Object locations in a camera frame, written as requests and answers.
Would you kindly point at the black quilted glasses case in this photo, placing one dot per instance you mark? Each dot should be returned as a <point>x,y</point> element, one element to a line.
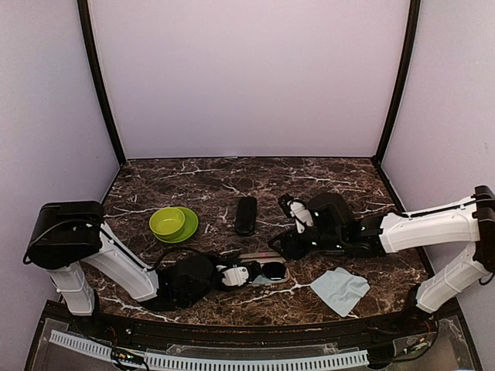
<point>246,215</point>

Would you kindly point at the black corner frame post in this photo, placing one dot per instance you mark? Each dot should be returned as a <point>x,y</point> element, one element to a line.
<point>98,80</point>
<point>400,81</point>

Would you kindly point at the white slotted cable duct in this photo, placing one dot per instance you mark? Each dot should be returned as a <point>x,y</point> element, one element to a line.
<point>127,359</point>

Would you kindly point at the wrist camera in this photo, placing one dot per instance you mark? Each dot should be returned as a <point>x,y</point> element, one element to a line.
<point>234,276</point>
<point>296,209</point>

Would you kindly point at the blue cleaning cloth right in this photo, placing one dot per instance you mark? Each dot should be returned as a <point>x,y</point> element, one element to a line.
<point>340,290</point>

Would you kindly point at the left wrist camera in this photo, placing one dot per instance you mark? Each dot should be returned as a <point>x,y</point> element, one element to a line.
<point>234,276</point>

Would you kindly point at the black corner frame post left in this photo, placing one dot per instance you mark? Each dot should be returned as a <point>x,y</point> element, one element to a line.
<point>98,80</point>

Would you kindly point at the green bowl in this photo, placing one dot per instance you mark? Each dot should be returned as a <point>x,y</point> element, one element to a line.
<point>167,223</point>

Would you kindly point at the green plate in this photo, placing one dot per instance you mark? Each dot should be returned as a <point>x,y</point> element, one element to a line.
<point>191,225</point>

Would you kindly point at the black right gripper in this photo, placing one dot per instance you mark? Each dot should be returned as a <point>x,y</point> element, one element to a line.
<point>290,242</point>

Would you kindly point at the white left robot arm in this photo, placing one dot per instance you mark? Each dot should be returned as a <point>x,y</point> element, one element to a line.
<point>68,234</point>

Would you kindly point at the plaid brown glasses case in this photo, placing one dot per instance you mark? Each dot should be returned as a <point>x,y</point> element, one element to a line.
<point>263,257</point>

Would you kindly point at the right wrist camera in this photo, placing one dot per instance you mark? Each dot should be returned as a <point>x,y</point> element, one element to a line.
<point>296,209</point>

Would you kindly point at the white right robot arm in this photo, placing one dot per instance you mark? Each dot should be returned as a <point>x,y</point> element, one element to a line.
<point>469,220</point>

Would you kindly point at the black corner frame post right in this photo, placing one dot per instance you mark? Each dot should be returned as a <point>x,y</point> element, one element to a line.
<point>400,81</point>

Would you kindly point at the gold frame sunglasses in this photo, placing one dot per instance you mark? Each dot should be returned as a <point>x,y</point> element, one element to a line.
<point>271,271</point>

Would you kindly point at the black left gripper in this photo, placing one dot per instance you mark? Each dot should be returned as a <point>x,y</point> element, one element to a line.
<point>208,256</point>

